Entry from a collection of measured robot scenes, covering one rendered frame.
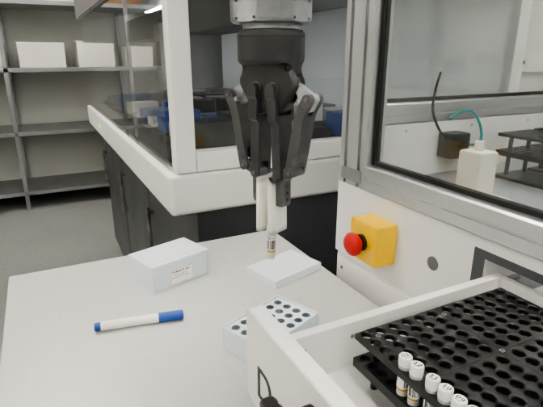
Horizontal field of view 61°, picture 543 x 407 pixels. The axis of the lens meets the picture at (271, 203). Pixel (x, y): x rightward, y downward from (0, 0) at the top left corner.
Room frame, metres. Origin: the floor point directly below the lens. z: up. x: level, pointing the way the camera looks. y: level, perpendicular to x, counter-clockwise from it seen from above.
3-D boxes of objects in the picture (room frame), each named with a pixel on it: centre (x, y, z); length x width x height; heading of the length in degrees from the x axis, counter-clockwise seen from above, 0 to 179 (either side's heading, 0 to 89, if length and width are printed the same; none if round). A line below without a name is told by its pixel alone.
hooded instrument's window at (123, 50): (2.12, 0.13, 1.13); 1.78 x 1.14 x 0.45; 27
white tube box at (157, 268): (0.82, 0.20, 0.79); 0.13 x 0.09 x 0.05; 134
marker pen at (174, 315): (0.64, 0.21, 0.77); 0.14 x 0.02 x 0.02; 106
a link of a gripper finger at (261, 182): (0.54, 0.01, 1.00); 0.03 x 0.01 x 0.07; 140
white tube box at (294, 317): (0.60, 0.00, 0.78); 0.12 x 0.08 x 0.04; 139
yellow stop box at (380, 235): (0.72, -0.17, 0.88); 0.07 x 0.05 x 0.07; 27
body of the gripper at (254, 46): (0.54, 0.00, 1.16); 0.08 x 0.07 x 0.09; 50
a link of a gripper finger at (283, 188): (0.52, -0.02, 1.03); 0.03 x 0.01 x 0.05; 50
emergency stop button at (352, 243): (0.71, -0.14, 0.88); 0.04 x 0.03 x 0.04; 27
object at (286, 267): (0.83, -0.02, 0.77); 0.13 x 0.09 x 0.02; 132
